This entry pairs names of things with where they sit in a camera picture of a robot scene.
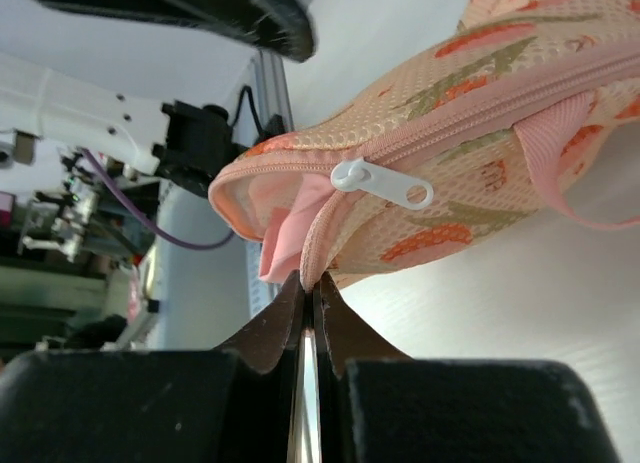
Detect pink cloth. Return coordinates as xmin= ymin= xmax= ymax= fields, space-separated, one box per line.
xmin=259 ymin=174 xmax=335 ymax=284

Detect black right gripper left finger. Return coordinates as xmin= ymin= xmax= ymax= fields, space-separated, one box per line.
xmin=1 ymin=273 xmax=305 ymax=462

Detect floral orange bra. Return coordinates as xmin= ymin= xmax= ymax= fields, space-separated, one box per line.
xmin=208 ymin=0 xmax=639 ymax=288

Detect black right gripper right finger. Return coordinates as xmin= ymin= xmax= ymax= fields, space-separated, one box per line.
xmin=313 ymin=275 xmax=619 ymax=462

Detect aluminium front rail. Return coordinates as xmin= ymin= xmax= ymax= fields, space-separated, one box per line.
xmin=245 ymin=51 xmax=293 ymax=318

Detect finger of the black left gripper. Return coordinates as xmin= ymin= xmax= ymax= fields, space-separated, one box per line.
xmin=33 ymin=0 xmax=316 ymax=63

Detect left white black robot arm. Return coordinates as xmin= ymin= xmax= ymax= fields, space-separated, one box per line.
xmin=1 ymin=0 xmax=315 ymax=197

